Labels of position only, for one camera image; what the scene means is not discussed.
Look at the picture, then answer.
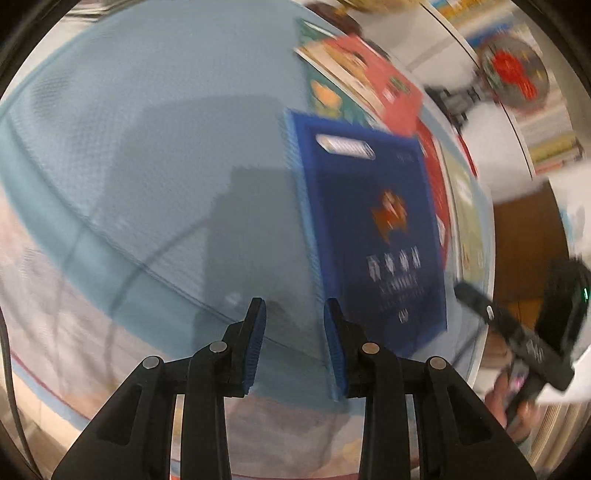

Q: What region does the red cartoon cover book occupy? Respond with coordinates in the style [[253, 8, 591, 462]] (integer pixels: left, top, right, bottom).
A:
[[318, 34, 424, 139]]

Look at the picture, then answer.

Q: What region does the beige striped rug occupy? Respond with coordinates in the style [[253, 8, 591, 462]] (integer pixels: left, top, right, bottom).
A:
[[531, 406, 591, 464]]

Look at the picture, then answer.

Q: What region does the teal green mantis book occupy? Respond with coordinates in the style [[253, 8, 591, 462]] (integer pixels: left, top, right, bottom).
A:
[[441, 136, 491, 289]]

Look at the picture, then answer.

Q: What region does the pale spine book row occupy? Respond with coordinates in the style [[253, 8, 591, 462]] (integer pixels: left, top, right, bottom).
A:
[[434, 0, 586, 175]]

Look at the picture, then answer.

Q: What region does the teal book yellow flower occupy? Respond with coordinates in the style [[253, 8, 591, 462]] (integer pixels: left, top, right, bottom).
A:
[[305, 65, 386, 127]]

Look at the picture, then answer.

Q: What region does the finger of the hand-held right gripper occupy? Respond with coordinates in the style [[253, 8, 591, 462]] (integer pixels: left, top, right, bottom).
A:
[[454, 282, 523, 345]]

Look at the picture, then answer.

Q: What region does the person's right hand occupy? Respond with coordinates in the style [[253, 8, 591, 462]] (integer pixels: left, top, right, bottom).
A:
[[484, 332, 546, 446]]

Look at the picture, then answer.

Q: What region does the printed table cover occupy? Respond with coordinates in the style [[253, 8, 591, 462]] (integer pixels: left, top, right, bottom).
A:
[[0, 185, 462, 480]]

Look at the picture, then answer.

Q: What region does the light blue textured mat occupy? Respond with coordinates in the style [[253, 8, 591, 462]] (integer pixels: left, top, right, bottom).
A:
[[0, 0, 495, 416]]

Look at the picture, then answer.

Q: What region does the dark blue book orange animal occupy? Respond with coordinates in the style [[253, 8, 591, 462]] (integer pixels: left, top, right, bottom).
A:
[[284, 109, 450, 358]]

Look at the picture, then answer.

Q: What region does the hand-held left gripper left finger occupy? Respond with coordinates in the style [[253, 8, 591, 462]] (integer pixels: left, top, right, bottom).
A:
[[51, 298, 269, 480]]

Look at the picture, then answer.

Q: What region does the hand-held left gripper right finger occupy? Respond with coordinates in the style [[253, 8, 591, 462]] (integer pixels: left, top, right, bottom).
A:
[[323, 298, 536, 480]]

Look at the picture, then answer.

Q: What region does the red book white list print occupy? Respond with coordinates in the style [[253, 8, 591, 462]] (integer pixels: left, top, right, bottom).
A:
[[413, 120, 452, 271]]

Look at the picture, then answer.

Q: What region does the yellow globe wooden base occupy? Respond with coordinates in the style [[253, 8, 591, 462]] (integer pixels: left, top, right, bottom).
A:
[[305, 0, 375, 19]]

